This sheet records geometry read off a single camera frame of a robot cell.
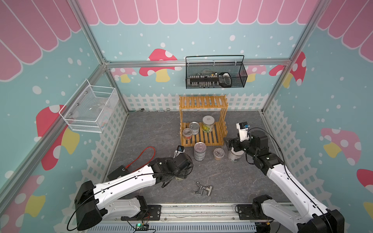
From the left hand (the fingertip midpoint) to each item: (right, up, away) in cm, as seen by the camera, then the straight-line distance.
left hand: (180, 169), depth 77 cm
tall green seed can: (+11, +9, +9) cm, 17 cm away
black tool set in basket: (+18, +53, +15) cm, 58 cm away
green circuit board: (-19, -28, -4) cm, 34 cm away
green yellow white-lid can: (+18, +25, +23) cm, 38 cm away
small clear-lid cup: (+3, +18, +20) cm, 27 cm away
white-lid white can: (+32, +5, +10) cm, 34 cm away
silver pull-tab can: (+9, +23, +24) cm, 34 cm away
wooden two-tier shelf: (+7, +34, +9) cm, 36 cm away
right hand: (+28, +18, +3) cm, 33 cm away
